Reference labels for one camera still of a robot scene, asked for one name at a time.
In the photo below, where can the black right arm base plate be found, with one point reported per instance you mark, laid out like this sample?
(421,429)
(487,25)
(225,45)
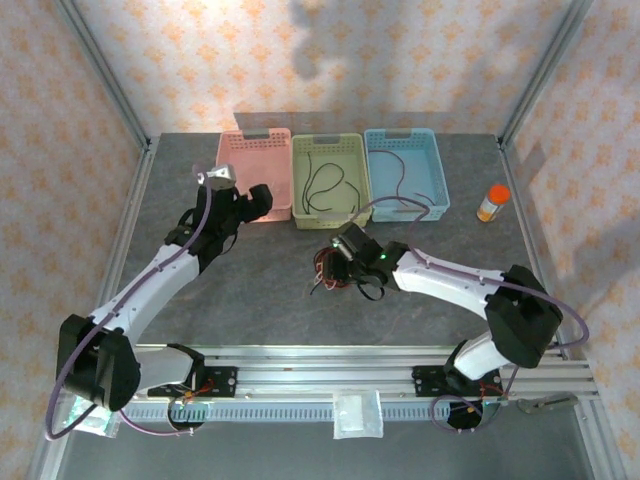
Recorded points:
(425,382)

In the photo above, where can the orange-lid pill bottle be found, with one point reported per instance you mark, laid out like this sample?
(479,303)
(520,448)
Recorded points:
(492,205)

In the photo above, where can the aluminium mounting rail beams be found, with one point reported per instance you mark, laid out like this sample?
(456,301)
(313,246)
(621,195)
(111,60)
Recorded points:
(325,372)

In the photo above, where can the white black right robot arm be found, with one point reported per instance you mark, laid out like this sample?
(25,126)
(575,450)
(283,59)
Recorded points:
(440,280)

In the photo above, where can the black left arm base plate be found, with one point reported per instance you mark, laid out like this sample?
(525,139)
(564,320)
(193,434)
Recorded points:
(225,380)

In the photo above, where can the aluminium table side rail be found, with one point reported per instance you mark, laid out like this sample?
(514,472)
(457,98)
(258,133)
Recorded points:
(529,235)
(121,250)

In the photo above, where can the plastic bag white contents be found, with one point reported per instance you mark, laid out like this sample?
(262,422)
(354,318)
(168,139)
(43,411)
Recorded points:
(357,415)

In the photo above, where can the plastic bag green contents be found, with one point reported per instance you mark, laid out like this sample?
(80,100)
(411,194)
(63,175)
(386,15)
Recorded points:
(100,425)

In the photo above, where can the blue perforated plastic basket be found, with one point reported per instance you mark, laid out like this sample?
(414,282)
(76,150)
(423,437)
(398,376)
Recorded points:
(425,165)

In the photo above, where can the green perforated plastic basket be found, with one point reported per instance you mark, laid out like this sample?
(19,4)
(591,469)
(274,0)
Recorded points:
(352,160)

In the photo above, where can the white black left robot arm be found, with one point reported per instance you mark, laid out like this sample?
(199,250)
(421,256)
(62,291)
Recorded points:
(145,295)

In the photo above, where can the pink perforated plastic basket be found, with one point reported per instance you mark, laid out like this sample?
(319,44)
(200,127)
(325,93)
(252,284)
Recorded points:
(260,155)

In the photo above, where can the grey metal hand tool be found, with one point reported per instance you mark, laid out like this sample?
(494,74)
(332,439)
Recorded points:
(550,400)

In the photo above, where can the aluminium frame post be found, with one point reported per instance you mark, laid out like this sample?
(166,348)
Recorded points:
(100,65)
(545,65)

